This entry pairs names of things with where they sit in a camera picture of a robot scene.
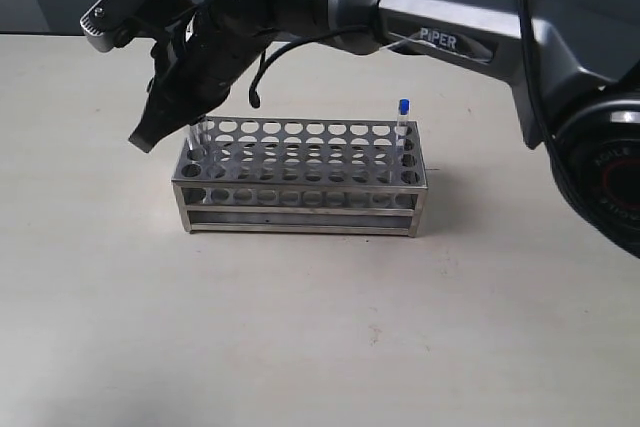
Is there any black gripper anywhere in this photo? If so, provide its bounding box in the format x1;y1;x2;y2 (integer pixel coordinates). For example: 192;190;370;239
128;5;277;153

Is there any blue-capped tube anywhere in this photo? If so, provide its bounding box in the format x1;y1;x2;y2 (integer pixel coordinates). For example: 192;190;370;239
186;116;210;160
394;98;410;160

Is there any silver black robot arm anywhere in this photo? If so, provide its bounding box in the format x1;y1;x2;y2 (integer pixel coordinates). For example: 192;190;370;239
130;0;639;254

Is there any stainless steel test tube rack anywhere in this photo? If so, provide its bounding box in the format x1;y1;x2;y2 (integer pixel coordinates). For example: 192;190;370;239
172;116;428;237

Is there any black cable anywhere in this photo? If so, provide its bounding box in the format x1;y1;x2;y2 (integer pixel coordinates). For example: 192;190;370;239
248;24;381;109

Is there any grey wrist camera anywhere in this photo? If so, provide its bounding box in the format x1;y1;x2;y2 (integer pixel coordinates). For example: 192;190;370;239
79;0;196;53

